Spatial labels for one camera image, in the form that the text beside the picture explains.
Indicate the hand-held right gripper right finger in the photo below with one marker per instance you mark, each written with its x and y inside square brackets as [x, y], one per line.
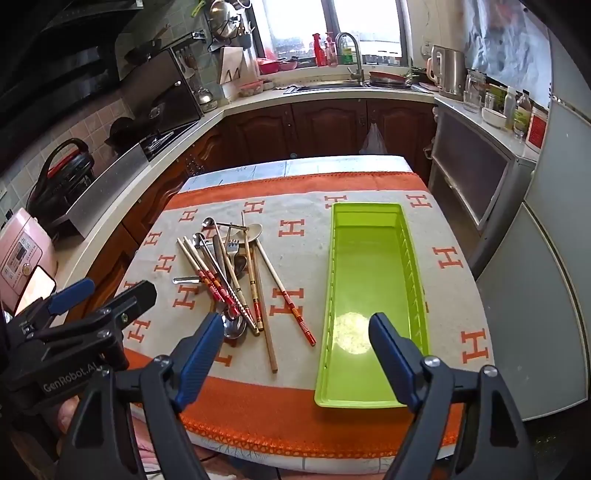
[392, 360]

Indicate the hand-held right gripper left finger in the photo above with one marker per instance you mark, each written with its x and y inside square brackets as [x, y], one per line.
[201, 360]

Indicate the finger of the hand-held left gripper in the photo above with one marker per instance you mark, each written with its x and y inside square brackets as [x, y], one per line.
[134, 300]
[69, 295]

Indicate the metal tablespoon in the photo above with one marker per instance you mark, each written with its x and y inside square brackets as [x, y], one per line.
[235, 327]

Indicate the plain wooden chopstick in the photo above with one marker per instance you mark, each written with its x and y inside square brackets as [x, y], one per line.
[269, 341]

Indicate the silver table knife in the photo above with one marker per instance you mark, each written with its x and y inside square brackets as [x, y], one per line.
[217, 249]

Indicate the pile of red-patterned chopsticks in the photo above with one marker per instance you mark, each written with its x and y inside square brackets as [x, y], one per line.
[300, 318]

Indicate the green plastic utensil tray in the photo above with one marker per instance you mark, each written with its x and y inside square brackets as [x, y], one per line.
[369, 258]

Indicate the small metal spoon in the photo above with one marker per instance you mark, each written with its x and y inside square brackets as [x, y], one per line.
[208, 222]

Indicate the silver fork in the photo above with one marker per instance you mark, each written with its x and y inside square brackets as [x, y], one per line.
[232, 249]

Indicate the white ceramic spoon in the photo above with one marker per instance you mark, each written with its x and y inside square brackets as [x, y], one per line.
[251, 232]

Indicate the person's left hand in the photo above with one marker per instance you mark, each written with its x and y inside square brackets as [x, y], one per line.
[68, 420]

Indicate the smartphone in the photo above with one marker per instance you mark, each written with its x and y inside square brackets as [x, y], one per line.
[34, 288]

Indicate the cream kitchen countertop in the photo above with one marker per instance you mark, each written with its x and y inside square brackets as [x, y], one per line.
[87, 249]

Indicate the pink rice cooker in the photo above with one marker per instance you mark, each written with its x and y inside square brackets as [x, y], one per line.
[23, 244]

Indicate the pink clothing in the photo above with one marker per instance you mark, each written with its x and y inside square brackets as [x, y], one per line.
[144, 438]

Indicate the stainless steel panel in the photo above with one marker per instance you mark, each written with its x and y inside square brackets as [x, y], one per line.
[106, 189]

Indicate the black pressure cooker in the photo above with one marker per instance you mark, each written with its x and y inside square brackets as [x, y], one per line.
[60, 180]

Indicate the gas stove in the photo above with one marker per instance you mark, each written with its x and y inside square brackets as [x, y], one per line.
[161, 141]

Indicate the black wok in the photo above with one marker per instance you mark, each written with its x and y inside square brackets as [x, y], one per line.
[121, 131]

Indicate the orange and beige printed blanket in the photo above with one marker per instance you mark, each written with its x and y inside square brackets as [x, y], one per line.
[300, 207]

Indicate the grey refrigerator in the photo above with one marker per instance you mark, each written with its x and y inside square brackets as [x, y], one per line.
[545, 254]

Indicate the small steel teapot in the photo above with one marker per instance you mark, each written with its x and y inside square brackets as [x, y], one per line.
[205, 99]

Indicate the white plastic bag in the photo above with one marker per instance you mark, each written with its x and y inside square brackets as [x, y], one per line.
[373, 141]

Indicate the black range hood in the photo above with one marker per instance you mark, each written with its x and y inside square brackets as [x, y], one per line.
[60, 55]

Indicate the pink-lidded food container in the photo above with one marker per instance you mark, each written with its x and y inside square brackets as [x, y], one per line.
[250, 88]

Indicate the hanging frying pan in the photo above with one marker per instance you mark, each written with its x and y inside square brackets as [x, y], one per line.
[143, 50]

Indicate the wooden cutting board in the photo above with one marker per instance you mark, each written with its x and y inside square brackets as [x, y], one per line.
[229, 62]

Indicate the white bowl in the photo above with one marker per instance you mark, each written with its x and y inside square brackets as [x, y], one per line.
[493, 117]

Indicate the red bowl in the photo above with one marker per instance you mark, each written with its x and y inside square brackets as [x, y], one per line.
[268, 67]

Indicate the red-label jar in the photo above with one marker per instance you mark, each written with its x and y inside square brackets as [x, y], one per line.
[536, 129]

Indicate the green-label bottle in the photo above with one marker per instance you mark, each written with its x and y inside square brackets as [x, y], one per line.
[521, 117]

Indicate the glass jars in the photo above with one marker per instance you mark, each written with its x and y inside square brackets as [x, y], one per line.
[472, 94]

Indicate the white plastic bottle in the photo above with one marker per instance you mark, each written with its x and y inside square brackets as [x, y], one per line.
[509, 108]

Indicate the red dishes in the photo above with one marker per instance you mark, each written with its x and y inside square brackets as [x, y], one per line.
[390, 78]

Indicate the pink bowl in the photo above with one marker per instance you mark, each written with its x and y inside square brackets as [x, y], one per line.
[288, 64]

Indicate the steel kitchen sink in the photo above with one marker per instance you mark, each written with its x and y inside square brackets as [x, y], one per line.
[323, 86]

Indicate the steel electric kettle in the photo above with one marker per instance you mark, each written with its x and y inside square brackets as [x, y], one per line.
[450, 74]

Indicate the green dish soap bottle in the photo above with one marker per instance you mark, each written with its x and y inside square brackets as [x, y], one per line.
[346, 55]

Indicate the red spray bottle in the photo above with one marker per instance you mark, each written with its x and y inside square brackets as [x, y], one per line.
[319, 53]

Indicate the steel sink faucet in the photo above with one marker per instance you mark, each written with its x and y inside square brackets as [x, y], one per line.
[353, 50]

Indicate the pink bottle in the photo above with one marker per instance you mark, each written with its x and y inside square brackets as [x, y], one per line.
[331, 53]

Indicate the kitchen window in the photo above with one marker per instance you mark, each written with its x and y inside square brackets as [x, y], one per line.
[295, 27]

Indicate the plastic wall sheet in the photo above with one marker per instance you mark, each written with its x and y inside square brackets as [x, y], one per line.
[503, 41]

